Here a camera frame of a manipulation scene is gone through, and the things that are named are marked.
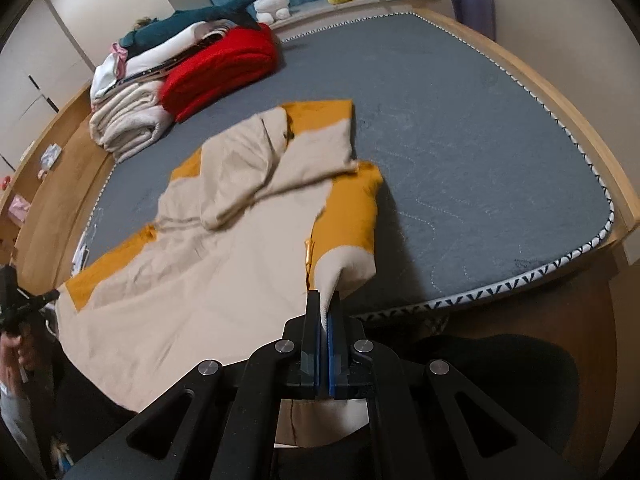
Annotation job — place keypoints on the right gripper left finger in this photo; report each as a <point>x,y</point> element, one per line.
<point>303,382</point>

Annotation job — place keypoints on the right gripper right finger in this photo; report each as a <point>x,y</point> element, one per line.
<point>348,373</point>

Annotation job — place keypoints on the beige and yellow hooded jacket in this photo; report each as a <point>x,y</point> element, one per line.
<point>262,214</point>

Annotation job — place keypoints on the white folded clothes stack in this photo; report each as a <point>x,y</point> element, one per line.
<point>117,72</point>

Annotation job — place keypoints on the person left hand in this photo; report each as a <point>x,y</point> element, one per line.
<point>18,352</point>

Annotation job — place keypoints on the white tissue pack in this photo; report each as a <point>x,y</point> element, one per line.
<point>50,156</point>

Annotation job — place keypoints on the folded white duvet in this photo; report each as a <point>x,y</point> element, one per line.
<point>130,121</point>

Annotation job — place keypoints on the red fluffy blanket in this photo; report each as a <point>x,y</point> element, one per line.
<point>242,57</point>

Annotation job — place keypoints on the white plush toy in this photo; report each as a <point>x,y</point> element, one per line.
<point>270,11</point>

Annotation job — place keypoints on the teal shark plush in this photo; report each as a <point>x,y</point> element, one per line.
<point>157,31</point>

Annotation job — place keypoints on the purple bag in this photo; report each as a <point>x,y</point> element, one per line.
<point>479,15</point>

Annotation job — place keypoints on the wooden bed frame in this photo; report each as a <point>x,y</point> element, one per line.
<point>64,203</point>

